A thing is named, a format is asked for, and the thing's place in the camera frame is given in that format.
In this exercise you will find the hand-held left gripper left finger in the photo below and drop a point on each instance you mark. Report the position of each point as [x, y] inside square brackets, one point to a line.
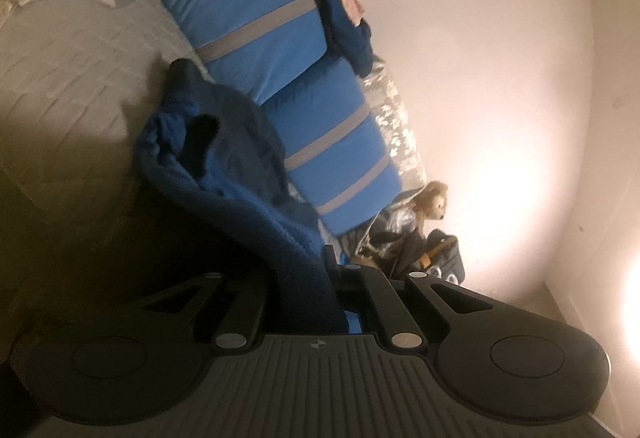
[250, 303]

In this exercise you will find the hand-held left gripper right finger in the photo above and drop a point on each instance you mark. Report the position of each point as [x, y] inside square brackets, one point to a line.
[331, 265]

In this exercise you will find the two-tone blue sweater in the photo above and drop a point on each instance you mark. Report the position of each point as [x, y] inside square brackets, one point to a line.
[240, 188]

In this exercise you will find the clear plastic bag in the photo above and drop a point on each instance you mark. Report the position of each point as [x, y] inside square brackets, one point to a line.
[395, 223]

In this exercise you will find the dark bag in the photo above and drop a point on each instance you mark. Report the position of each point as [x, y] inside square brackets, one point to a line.
[440, 248]

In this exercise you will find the brown teddy bear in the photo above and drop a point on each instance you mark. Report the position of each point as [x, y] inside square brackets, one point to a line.
[432, 203]

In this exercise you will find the blue grey-striped pillow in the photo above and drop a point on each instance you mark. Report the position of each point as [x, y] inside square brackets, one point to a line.
[325, 137]
[240, 7]

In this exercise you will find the silver floral cushion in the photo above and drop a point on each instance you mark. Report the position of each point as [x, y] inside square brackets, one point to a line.
[395, 132]

